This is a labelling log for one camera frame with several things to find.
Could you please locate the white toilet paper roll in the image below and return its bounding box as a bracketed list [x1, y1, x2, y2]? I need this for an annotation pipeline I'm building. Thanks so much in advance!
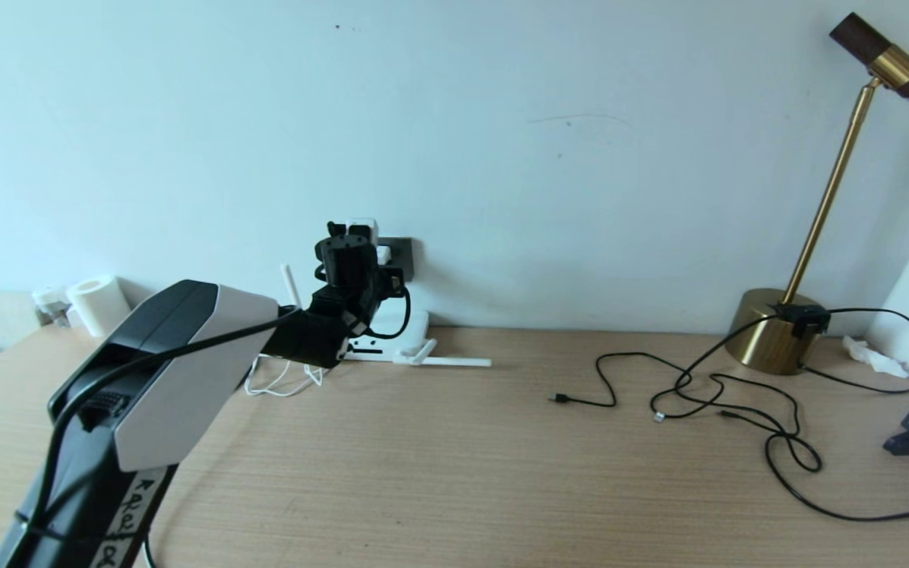
[65, 274, 134, 338]

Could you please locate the white router with antennas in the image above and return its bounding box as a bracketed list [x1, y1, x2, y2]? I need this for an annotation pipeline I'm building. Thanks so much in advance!
[280, 263, 493, 369]

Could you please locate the thin white adapter cable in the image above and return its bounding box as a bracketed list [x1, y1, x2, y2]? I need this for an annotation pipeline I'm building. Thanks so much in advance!
[243, 355, 324, 398]

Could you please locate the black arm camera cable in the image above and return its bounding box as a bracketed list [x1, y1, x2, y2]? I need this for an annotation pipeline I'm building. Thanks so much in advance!
[14, 221, 414, 553]

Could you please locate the small clear jar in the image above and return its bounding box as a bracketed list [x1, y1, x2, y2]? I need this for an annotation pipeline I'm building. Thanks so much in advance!
[30, 283, 69, 329]

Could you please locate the black three-head charging cable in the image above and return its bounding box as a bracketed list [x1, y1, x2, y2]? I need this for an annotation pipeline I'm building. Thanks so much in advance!
[548, 351, 804, 439]

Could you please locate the crumpled white tissue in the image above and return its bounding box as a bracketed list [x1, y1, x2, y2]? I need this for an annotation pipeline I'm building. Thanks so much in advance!
[842, 334, 909, 380]

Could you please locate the black cable clip block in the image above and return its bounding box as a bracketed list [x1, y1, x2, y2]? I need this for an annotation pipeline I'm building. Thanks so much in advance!
[767, 303, 832, 339]

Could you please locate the grey wall socket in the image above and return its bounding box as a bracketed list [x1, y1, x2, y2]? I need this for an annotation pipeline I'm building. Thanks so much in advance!
[376, 236, 416, 283]

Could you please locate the brass desk lamp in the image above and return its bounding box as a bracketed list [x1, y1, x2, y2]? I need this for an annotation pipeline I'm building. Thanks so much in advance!
[727, 11, 909, 376]

